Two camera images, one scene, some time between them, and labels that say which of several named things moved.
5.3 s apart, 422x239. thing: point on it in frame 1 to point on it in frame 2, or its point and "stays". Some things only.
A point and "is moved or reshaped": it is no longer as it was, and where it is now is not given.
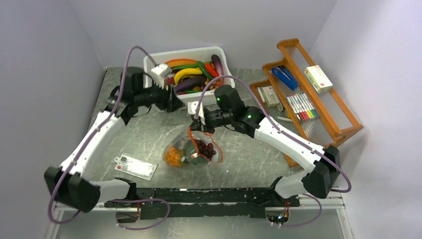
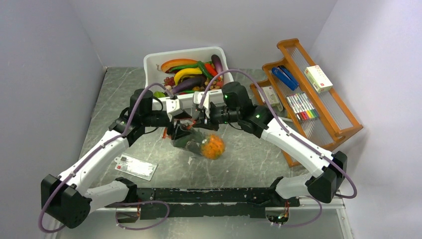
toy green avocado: x=190 y=149 to x=188 y=142
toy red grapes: x=169 y=81 stays
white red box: x=318 y=78 stays
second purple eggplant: x=216 y=62 stays
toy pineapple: x=173 y=157 to x=214 y=147
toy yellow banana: x=187 y=71 stays
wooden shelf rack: x=297 y=98 stays
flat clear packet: x=136 y=166 stays
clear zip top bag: x=190 y=149 is moved or reshaped
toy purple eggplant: x=188 y=83 stays
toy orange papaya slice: x=180 y=62 stays
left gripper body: x=157 y=97 to x=172 y=131
